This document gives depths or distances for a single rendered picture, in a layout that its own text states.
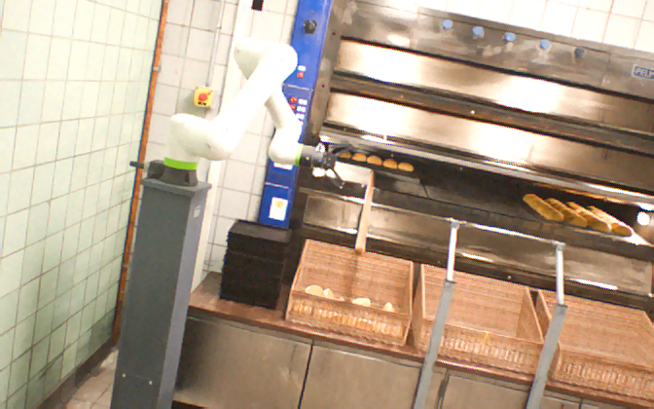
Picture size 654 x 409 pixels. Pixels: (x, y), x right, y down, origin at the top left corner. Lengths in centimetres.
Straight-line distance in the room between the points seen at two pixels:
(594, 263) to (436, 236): 81
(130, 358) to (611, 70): 254
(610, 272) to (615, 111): 81
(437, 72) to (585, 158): 85
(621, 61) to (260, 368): 224
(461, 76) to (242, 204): 128
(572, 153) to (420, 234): 85
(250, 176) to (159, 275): 106
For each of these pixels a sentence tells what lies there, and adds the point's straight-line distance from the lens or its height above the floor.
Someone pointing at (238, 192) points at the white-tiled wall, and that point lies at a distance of 337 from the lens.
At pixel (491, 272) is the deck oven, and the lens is 345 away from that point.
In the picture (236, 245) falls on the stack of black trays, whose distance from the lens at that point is 301.
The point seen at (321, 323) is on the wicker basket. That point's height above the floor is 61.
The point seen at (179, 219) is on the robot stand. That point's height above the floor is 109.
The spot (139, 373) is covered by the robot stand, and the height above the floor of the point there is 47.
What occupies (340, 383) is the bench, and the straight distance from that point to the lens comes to 302.
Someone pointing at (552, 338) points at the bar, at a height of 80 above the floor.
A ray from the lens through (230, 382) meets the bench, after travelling 309.
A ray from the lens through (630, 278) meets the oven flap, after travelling 363.
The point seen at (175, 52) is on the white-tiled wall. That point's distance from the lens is 341.
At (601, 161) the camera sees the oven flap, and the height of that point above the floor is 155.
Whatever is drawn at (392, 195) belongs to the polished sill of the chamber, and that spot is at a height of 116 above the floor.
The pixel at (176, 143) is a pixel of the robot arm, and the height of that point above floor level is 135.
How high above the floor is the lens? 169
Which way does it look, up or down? 10 degrees down
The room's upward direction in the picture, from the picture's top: 12 degrees clockwise
